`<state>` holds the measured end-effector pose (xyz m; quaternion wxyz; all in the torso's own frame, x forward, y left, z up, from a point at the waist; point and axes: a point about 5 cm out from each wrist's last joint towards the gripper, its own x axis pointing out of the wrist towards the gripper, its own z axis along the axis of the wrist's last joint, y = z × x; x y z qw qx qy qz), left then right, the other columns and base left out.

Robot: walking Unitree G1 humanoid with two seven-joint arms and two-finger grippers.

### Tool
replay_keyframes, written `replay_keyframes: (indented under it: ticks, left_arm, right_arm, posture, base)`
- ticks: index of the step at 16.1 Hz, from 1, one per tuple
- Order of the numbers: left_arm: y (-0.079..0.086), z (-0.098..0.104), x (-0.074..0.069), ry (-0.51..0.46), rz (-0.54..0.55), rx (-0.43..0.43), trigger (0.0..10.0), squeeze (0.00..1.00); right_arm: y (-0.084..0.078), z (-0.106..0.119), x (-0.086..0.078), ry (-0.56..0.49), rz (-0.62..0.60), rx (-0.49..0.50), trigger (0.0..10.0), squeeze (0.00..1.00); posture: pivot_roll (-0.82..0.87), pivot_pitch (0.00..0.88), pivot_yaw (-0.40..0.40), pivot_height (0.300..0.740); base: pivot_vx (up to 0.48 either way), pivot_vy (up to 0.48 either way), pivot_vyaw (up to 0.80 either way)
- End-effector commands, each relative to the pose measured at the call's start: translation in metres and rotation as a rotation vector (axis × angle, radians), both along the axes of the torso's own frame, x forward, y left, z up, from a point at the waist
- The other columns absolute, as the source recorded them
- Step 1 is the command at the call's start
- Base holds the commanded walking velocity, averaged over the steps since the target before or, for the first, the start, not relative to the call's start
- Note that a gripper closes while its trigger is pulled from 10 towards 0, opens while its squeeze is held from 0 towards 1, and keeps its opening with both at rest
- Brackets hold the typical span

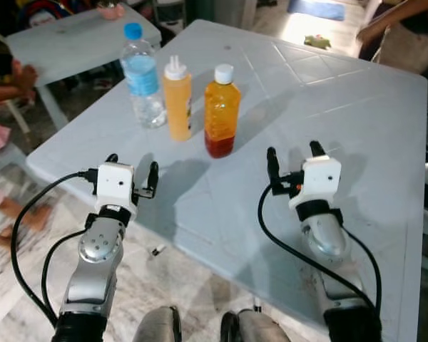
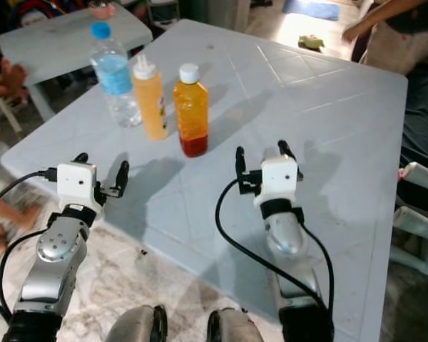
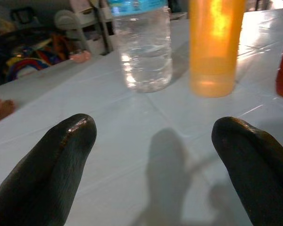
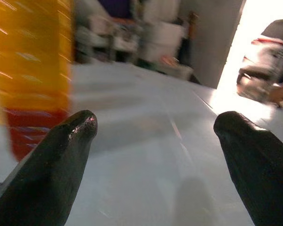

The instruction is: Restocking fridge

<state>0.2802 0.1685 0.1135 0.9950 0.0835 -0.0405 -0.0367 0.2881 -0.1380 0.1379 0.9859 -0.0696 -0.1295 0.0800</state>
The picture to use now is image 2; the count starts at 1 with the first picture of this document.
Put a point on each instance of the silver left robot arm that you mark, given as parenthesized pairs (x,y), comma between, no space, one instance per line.
(57,249)

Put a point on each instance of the large white plastic table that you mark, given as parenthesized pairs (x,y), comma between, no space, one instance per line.
(299,107)

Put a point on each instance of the orange juice bottle white cap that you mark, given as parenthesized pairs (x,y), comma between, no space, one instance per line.
(192,114)

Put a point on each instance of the yellow squeeze bottle white cap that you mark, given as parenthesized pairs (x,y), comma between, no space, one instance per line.
(150,103)

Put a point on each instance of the clear water bottle blue cap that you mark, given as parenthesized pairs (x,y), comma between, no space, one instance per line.
(115,78)

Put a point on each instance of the person's bare lower leg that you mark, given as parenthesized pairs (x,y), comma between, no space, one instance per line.
(6,217)

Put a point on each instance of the person's bare feet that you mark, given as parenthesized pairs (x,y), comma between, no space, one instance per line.
(6,80)

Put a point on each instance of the green crumpled cloth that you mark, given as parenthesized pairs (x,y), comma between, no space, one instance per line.
(311,42)

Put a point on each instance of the small white plastic table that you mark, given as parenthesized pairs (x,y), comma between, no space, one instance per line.
(50,43)

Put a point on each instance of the grey robot left leg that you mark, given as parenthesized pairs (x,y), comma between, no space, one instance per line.
(135,325)

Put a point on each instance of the grey robot leg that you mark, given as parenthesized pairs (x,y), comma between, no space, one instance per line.
(242,326)
(135,325)

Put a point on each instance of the person in dark trousers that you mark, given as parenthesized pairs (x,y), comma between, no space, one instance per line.
(424,121)

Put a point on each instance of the blue floor mat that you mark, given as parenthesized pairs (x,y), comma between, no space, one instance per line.
(311,8)

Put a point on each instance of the grey robot right leg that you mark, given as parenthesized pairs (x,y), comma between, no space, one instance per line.
(242,326)

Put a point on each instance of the person in beige shorts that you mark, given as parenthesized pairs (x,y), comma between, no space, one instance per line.
(396,46)

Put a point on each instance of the white plastic chair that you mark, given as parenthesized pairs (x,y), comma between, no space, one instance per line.
(421,221)

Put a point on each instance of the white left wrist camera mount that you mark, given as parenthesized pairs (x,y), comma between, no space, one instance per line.
(76,184)

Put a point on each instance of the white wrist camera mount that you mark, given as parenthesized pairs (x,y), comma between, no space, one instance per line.
(76,184)
(278,179)

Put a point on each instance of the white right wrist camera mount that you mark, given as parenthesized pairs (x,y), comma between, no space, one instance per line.
(278,179)

